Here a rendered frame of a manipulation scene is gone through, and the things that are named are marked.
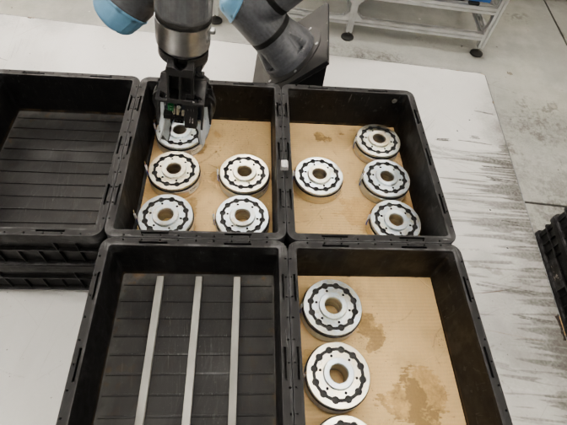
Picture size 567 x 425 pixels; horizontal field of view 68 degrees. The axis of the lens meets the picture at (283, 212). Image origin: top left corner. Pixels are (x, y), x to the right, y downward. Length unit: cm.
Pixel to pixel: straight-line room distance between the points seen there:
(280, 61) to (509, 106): 190
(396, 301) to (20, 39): 133
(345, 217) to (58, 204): 57
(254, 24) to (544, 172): 183
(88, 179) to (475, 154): 100
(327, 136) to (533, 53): 248
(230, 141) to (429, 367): 61
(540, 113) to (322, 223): 217
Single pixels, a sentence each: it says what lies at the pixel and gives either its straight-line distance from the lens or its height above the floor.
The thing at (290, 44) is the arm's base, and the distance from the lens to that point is 111.
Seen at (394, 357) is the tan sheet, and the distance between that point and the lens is 78.
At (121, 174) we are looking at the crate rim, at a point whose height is 93.
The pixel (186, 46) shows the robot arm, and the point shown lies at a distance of 62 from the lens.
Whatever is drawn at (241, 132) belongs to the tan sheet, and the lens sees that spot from 100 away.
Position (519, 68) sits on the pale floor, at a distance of 315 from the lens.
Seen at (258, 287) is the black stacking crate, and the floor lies 83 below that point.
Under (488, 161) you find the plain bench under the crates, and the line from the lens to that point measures 131.
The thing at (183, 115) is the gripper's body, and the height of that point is 107.
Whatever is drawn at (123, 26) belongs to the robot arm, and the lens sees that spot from 74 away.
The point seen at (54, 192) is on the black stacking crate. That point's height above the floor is 83.
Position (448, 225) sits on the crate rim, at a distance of 81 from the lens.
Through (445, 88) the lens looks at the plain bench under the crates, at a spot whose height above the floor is 70.
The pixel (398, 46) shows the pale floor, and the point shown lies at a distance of 294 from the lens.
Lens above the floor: 154
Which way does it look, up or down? 55 degrees down
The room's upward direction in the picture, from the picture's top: 9 degrees clockwise
